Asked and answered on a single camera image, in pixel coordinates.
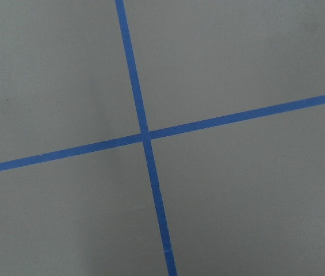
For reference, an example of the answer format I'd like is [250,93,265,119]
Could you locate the brown table mat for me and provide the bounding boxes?
[0,1,325,275]

